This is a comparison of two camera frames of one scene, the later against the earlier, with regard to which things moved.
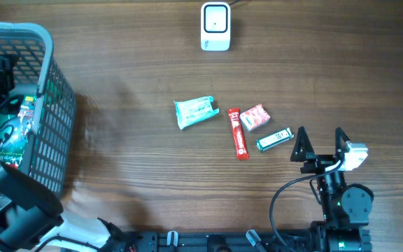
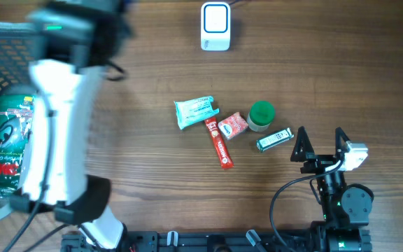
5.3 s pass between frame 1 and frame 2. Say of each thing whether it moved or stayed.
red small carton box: moved
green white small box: stayed
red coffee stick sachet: moved
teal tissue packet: stayed
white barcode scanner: stayed
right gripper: stayed
